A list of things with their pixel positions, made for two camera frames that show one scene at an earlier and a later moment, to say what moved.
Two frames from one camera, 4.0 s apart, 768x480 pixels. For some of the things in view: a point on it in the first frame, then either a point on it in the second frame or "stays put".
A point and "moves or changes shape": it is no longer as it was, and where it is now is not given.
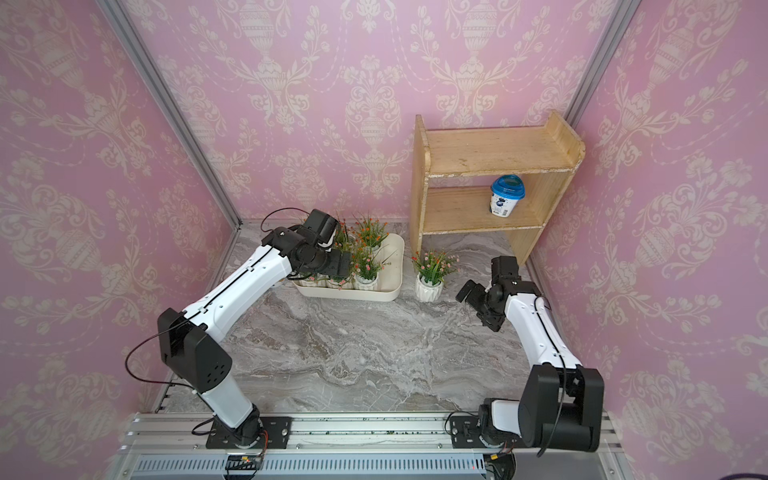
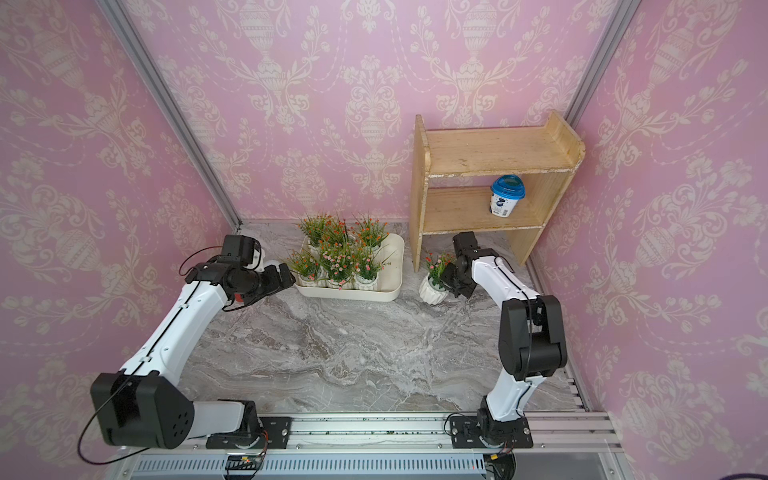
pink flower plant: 433,267 moves or changes shape
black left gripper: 336,267 → 276,283
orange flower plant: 369,233 stays put
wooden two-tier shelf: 556,149 stays put
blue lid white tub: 506,191 stays put
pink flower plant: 365,268 stays put
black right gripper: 495,321 → 451,267
